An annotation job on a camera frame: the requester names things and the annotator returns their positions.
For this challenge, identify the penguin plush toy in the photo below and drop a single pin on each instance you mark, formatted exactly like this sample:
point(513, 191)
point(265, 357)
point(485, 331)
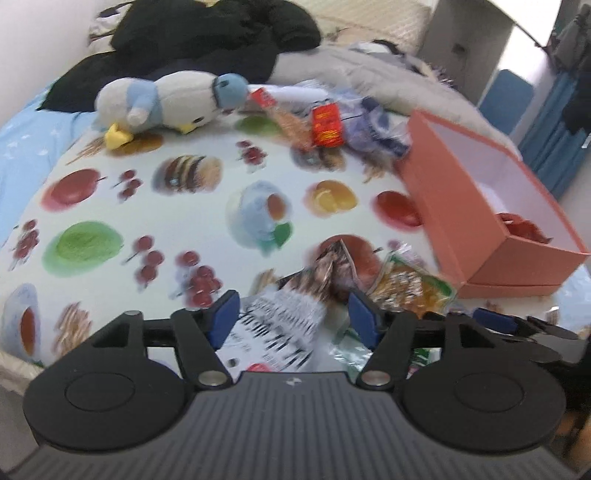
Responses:
point(181, 101)

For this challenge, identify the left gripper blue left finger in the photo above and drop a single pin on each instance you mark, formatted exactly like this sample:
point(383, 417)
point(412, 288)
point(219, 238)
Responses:
point(221, 317)

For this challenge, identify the quilted beige headboard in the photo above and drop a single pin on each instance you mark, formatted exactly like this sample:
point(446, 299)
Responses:
point(344, 22)

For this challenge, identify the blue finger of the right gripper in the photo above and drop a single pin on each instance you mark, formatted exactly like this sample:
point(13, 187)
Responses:
point(495, 321)

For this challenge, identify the black jacket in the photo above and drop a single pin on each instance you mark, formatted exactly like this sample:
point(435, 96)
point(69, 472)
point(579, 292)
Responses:
point(156, 38)

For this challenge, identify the grey cabinet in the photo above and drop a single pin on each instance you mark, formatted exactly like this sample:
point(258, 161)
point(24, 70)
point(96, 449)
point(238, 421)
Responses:
point(467, 39)

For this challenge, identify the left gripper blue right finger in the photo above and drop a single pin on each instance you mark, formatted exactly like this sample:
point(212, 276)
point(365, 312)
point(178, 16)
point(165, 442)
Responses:
point(365, 318)

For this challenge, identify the green edged pickle snack pack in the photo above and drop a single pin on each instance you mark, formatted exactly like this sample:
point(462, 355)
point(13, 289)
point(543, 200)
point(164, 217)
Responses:
point(402, 283)

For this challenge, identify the pink cardboard box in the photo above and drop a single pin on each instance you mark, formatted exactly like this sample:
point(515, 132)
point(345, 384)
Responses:
point(459, 181)

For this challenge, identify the small red snack packet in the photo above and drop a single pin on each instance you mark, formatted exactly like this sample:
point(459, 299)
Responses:
point(326, 126)

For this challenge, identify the blue chair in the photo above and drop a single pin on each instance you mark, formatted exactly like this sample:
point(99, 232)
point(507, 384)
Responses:
point(506, 101)

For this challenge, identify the crumpled blue plastic bag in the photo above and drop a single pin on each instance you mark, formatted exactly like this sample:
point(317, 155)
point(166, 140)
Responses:
point(369, 128)

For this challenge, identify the fruit print tablecloth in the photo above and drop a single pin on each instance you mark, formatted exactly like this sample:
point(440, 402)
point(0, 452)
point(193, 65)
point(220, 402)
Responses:
point(177, 226)

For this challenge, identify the brown white snack bag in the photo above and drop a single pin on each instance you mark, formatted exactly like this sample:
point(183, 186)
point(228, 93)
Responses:
point(277, 328)

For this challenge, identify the red white stick packet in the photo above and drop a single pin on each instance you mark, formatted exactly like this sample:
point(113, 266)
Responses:
point(263, 99)

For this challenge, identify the light blue bed sheet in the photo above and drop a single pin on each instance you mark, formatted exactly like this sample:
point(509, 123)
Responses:
point(32, 142)

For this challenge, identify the red snack packets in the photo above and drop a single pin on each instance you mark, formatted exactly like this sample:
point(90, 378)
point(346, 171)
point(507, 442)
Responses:
point(523, 228)

